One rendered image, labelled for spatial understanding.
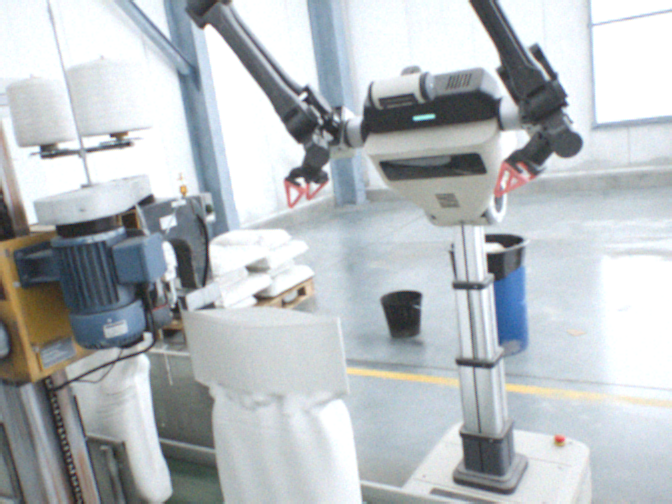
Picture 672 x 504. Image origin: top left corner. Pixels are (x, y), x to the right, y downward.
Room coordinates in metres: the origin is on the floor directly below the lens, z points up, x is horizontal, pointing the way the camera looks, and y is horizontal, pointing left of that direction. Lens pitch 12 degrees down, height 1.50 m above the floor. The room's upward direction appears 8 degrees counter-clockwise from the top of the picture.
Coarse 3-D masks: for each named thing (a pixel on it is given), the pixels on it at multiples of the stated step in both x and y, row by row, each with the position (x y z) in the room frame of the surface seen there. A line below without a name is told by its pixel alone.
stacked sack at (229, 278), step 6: (240, 270) 4.52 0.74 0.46; (246, 270) 4.57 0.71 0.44; (222, 276) 4.37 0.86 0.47; (228, 276) 4.41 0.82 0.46; (234, 276) 4.44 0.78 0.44; (240, 276) 4.47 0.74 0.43; (174, 282) 4.48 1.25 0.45; (222, 282) 4.34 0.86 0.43; (228, 282) 4.36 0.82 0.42; (234, 282) 4.44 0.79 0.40; (180, 288) 4.45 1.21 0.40
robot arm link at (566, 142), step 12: (564, 96) 1.24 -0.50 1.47; (564, 108) 1.24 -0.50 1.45; (540, 120) 1.25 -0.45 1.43; (552, 120) 1.22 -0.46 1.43; (564, 120) 1.19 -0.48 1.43; (552, 132) 1.18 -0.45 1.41; (564, 132) 1.18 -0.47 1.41; (576, 132) 1.17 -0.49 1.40; (552, 144) 1.19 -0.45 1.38; (564, 144) 1.18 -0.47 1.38; (576, 144) 1.18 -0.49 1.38; (564, 156) 1.19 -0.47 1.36
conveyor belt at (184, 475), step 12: (168, 468) 1.94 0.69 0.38; (180, 468) 1.93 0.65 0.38; (192, 468) 1.92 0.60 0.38; (204, 468) 1.90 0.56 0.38; (216, 468) 1.89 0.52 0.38; (180, 480) 1.85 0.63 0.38; (192, 480) 1.84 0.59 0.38; (204, 480) 1.83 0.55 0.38; (216, 480) 1.82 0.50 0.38; (180, 492) 1.78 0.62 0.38; (192, 492) 1.77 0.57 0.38; (204, 492) 1.76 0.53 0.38; (216, 492) 1.75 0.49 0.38
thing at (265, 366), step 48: (192, 336) 1.56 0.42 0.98; (240, 336) 1.42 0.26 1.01; (288, 336) 1.37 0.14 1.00; (336, 336) 1.34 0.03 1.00; (240, 384) 1.44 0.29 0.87; (288, 384) 1.38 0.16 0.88; (336, 384) 1.34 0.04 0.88; (240, 432) 1.44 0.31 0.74; (288, 432) 1.35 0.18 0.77; (336, 432) 1.35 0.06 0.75; (240, 480) 1.44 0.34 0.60; (288, 480) 1.36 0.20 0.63; (336, 480) 1.33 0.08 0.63
